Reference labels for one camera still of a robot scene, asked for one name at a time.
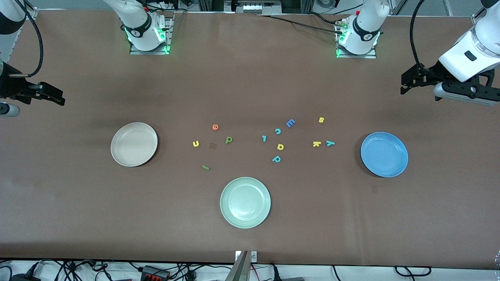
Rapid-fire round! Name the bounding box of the blue plate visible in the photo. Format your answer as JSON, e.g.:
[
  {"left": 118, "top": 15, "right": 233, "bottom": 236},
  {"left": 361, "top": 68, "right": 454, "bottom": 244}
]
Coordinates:
[{"left": 360, "top": 132, "right": 409, "bottom": 178}]

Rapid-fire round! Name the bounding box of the beige brown plate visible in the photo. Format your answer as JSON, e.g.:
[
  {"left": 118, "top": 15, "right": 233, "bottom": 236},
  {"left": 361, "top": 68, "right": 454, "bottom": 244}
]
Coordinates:
[{"left": 111, "top": 122, "right": 158, "bottom": 167}]

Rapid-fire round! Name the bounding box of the silver socket strip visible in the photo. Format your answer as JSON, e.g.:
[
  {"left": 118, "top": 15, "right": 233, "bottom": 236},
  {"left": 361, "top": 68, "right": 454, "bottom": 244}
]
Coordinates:
[{"left": 242, "top": 2, "right": 282, "bottom": 15}]

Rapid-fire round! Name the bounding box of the pale green plate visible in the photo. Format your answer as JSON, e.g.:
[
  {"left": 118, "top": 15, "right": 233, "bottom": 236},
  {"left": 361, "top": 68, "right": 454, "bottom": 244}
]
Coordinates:
[{"left": 220, "top": 177, "right": 271, "bottom": 229}]

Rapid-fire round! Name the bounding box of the black orange power strip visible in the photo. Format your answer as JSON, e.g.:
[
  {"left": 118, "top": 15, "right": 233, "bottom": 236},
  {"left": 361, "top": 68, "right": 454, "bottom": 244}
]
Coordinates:
[{"left": 141, "top": 265, "right": 171, "bottom": 281}]

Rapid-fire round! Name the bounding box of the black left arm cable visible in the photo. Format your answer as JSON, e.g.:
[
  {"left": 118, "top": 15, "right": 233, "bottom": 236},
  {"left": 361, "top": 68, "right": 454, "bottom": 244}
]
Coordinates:
[{"left": 409, "top": 0, "right": 427, "bottom": 73}]

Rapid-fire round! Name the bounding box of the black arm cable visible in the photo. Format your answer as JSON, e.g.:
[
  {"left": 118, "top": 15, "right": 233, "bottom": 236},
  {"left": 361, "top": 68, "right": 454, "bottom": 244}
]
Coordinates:
[
  {"left": 409, "top": 0, "right": 427, "bottom": 73},
  {"left": 8, "top": 0, "right": 44, "bottom": 78}
]

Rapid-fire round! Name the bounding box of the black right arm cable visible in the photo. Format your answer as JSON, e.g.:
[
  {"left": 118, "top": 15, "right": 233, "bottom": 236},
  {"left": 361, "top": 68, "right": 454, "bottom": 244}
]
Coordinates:
[{"left": 8, "top": 0, "right": 44, "bottom": 78}]

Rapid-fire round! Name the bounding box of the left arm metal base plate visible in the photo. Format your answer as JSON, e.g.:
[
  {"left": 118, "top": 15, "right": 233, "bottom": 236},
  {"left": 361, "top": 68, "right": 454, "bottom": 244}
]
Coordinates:
[{"left": 336, "top": 18, "right": 377, "bottom": 59}]

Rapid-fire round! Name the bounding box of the short black table cable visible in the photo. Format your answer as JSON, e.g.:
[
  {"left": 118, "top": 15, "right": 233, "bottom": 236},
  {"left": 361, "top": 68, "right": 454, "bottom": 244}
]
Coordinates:
[{"left": 307, "top": 12, "right": 343, "bottom": 26}]

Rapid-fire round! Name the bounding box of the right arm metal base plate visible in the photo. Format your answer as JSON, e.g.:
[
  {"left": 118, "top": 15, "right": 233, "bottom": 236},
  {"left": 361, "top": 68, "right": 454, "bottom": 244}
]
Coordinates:
[{"left": 129, "top": 18, "right": 173, "bottom": 55}]

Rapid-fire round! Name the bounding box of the long black table cable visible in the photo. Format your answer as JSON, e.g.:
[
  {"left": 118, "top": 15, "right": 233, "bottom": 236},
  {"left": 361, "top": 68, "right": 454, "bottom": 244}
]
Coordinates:
[{"left": 270, "top": 15, "right": 345, "bottom": 35}]

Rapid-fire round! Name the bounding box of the black looped floor cable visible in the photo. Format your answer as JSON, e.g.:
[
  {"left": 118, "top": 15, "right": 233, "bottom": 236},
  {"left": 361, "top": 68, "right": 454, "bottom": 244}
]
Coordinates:
[{"left": 395, "top": 266, "right": 432, "bottom": 277}]

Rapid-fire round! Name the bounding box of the aluminium camera pole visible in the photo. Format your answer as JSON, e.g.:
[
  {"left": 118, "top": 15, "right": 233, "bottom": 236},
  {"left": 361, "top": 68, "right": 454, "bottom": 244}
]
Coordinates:
[{"left": 225, "top": 251, "right": 250, "bottom": 281}]

